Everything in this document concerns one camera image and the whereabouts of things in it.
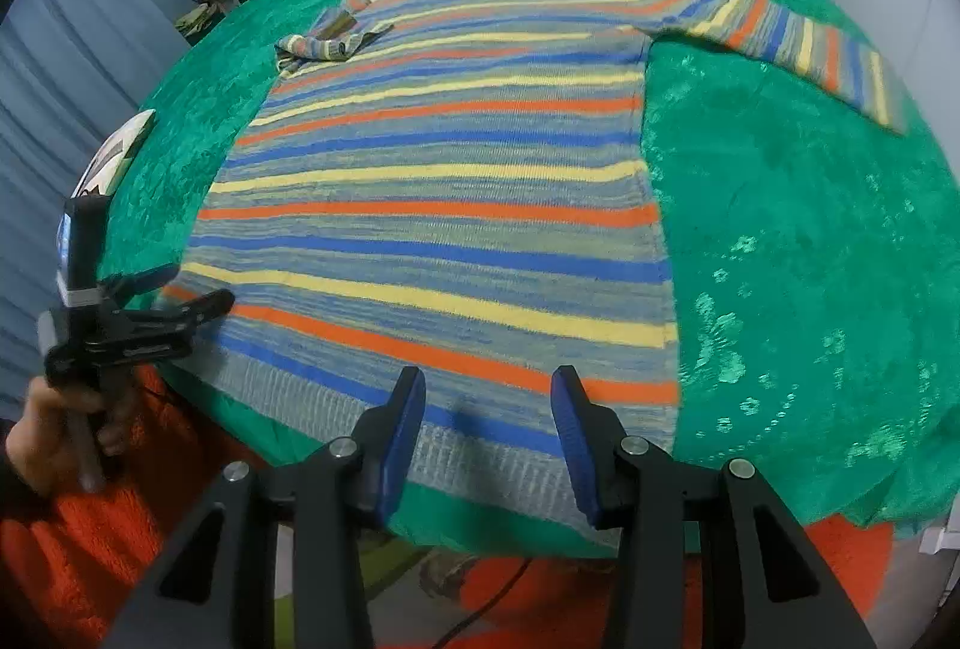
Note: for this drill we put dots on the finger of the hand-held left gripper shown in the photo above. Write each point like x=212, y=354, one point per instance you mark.
x=202, y=306
x=150, y=278

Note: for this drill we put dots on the orange fleece blanket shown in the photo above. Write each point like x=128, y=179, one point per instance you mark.
x=67, y=566

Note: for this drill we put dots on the blue-grey curtain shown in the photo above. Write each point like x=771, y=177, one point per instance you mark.
x=67, y=42

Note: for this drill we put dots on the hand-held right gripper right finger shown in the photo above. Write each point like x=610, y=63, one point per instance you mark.
x=574, y=443

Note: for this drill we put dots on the striped knit sweater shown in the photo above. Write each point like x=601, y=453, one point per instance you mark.
x=450, y=206

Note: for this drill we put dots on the person's left hand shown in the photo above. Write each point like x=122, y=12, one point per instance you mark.
x=45, y=443

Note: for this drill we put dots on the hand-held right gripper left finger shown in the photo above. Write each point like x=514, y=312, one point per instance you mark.
x=401, y=443

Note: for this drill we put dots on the green floral blanket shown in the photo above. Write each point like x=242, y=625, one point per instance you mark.
x=787, y=289

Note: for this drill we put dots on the white printed cushion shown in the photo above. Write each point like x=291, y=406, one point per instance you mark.
x=120, y=154

